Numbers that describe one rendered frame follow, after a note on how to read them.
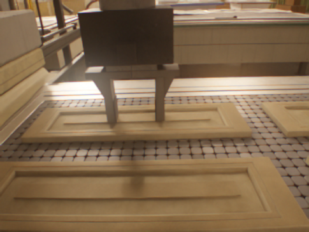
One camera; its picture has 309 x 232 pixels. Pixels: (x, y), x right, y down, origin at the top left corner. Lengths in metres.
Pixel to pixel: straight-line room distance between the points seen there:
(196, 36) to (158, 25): 2.91
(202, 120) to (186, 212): 0.34
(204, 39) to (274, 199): 3.12
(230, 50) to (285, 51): 0.80
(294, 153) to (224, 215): 0.30
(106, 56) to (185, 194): 0.37
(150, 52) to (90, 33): 0.15
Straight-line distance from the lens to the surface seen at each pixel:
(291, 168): 0.63
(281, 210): 0.50
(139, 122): 0.71
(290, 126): 0.76
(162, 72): 0.64
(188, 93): 0.95
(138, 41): 0.59
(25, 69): 1.21
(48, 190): 0.54
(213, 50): 3.56
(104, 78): 0.66
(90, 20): 0.60
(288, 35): 3.90
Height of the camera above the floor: 1.24
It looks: 28 degrees down
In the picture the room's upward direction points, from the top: 2 degrees counter-clockwise
